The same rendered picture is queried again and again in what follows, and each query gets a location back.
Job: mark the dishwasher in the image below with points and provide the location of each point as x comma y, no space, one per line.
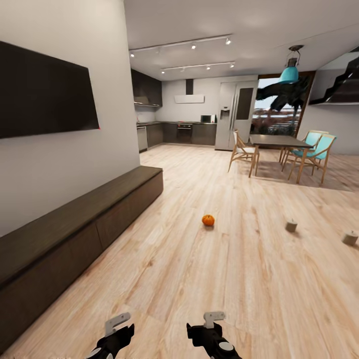
142,137

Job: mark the pumpkin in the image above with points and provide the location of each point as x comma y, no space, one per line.
208,220

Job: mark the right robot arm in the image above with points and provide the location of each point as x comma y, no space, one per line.
209,336

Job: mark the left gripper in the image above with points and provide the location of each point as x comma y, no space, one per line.
120,339

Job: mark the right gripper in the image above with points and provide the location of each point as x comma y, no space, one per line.
200,334

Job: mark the pillar candle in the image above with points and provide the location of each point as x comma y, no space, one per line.
291,225
349,237

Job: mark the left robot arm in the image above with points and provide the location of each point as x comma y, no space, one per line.
114,340

